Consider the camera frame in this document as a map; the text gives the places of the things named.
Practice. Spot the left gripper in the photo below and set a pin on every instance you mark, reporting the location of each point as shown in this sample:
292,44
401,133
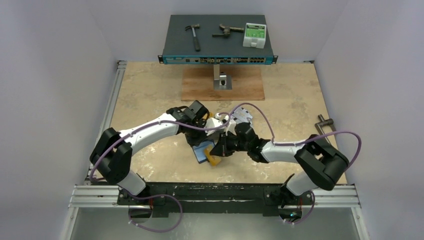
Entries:
195,142

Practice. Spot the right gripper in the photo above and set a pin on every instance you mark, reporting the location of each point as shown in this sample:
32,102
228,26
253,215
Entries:
224,145

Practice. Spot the gold credit card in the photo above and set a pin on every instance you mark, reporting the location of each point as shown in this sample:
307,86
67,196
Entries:
212,159

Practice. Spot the navy blue card holder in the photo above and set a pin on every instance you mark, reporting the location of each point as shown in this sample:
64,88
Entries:
199,151

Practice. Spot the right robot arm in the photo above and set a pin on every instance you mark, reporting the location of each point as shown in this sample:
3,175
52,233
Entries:
322,164

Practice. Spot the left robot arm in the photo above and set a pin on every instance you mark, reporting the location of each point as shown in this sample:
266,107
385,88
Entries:
112,154

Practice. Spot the plywood board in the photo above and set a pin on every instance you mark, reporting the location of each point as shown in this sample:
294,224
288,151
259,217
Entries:
247,82

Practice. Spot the hammer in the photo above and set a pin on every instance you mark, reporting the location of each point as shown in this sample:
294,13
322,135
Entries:
196,43

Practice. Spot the rusty metal clamp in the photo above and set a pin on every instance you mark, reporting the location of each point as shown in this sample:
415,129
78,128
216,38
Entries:
227,30

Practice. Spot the white green box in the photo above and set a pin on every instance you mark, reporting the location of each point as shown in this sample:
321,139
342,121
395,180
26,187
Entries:
255,35

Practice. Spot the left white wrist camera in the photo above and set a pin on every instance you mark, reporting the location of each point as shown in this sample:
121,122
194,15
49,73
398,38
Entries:
217,123

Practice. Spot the metal bracket stand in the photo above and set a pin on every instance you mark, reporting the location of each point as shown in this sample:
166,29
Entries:
221,80

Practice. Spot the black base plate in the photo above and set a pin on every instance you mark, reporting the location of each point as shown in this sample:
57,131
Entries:
267,199

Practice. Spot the metal crank handle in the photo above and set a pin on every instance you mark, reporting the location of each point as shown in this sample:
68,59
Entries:
322,122

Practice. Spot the aluminium frame rail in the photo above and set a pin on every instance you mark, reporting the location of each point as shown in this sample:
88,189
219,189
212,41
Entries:
141,92

